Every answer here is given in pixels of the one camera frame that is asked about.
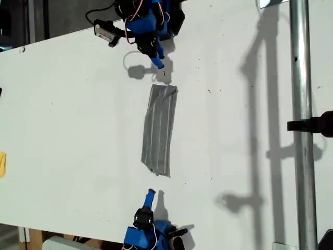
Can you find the black camera stalk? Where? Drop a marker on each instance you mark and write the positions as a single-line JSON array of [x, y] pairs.
[[124, 33]]

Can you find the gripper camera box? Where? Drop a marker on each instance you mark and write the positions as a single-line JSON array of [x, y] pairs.
[[178, 240], [105, 31]]

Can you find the wooden table leg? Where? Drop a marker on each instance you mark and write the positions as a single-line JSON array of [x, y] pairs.
[[35, 239]]

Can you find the white box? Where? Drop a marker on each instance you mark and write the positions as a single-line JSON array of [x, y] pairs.
[[67, 244]]

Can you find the yellow object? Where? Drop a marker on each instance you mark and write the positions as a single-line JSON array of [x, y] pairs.
[[2, 164]]

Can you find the steel post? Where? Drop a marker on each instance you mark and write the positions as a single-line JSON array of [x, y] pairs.
[[301, 78]]

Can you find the grey striped towel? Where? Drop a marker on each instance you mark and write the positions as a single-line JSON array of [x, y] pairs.
[[158, 135]]

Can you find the black round object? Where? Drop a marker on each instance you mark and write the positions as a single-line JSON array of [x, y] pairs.
[[326, 240]]

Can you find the black clamp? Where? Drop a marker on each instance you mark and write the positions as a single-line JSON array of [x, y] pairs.
[[312, 125]]

